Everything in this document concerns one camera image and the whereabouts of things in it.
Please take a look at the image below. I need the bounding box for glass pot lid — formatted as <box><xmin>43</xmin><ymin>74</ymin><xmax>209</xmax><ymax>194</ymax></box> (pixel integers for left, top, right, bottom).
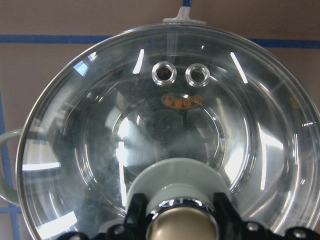
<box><xmin>15</xmin><ymin>22</ymin><xmax>320</xmax><ymax>240</ymax></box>

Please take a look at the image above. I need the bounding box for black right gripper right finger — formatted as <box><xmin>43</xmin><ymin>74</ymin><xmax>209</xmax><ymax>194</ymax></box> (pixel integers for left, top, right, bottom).
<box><xmin>213</xmin><ymin>192</ymin><xmax>242</xmax><ymax>233</ymax></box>

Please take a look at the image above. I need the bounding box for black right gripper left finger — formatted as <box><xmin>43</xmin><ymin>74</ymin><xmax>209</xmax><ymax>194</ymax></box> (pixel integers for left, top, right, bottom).
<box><xmin>123</xmin><ymin>193</ymin><xmax>156</xmax><ymax>234</ymax></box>

